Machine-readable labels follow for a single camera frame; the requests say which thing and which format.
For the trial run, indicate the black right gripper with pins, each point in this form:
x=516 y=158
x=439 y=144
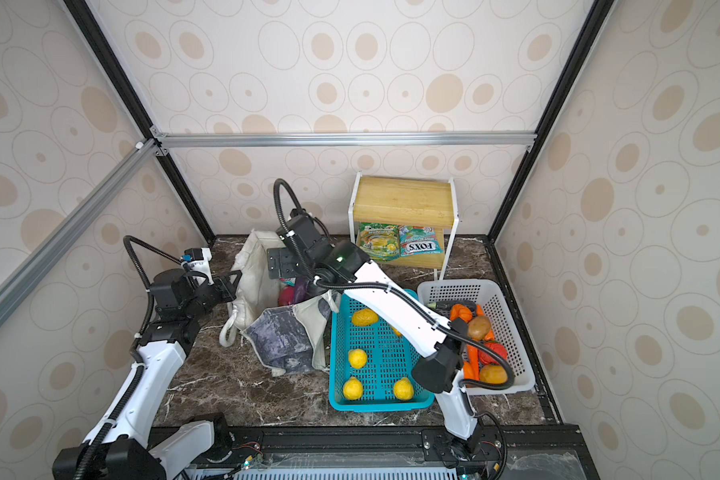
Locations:
x=283 y=268

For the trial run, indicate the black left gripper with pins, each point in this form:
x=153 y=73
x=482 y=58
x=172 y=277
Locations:
x=228 y=290

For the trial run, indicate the pink dragon fruit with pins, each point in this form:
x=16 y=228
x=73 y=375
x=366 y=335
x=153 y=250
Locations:
x=287 y=296

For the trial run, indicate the cream canvas grocery bag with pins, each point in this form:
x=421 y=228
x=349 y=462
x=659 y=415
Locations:
x=286 y=339

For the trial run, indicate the dark purple eggplant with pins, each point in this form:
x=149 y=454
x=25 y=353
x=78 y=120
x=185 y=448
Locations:
x=301 y=286

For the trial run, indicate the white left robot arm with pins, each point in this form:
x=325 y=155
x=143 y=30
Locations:
x=180 y=292

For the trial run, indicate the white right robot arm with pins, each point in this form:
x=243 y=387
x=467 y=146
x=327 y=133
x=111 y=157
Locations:
x=438 y=340

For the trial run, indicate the green lemon candy bag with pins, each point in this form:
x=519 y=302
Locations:
x=380 y=241

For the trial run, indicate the teal Fox's candy bag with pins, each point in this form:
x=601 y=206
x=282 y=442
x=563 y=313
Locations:
x=415 y=241

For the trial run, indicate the yellow mango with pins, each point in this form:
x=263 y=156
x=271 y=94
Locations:
x=364 y=317

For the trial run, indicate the yellow lemon middle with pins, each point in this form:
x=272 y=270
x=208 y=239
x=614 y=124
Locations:
x=357 y=359

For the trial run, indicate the yellow lemon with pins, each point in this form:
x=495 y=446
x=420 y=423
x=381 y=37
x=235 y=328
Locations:
x=403 y=389
x=352 y=389
x=357 y=359

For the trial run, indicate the teal plastic basket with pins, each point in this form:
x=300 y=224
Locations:
x=390 y=358

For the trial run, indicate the yellow lemon front left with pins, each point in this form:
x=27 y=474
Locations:
x=352 y=389

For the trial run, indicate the orange back white basket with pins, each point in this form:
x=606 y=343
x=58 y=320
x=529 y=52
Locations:
x=461 y=312

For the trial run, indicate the yellow lemon front right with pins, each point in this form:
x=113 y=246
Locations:
x=403 y=389

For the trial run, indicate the white plastic basket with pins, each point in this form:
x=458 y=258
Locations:
x=488 y=295

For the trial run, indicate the orange carrot back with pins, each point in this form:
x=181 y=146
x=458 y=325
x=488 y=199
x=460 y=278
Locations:
x=480 y=312

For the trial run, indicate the orange carrot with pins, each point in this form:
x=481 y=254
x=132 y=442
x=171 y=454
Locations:
x=480 y=312
x=471 y=366

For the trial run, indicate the brown potato back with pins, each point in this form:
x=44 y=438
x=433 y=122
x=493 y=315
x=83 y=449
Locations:
x=479 y=328

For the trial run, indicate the brown potato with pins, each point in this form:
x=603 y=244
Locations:
x=479 y=328
x=493 y=374

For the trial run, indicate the orange carrot front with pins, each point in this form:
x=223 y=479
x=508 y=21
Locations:
x=471 y=366

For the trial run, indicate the red knobbly fruit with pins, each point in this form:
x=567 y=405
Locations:
x=487 y=356

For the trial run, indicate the brown potato front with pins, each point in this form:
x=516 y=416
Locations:
x=493 y=374

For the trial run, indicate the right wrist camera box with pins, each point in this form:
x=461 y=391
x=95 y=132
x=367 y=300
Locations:
x=304 y=236

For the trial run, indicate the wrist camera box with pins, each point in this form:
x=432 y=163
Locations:
x=197 y=261
x=304 y=236

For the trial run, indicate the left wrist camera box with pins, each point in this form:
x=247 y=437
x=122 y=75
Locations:
x=197 y=261

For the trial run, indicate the white wire wooden shelf rack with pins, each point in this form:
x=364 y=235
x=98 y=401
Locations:
x=410 y=202

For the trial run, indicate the silver aluminium frame bar back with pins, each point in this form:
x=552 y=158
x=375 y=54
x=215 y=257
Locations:
x=360 y=139

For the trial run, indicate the silver aluminium frame bar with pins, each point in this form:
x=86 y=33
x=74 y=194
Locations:
x=15 y=289
x=360 y=139

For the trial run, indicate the silver aluminium frame bar left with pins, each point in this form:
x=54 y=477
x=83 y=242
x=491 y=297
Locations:
x=15 y=289

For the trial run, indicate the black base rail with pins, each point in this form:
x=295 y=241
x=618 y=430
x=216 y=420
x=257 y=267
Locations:
x=399 y=452

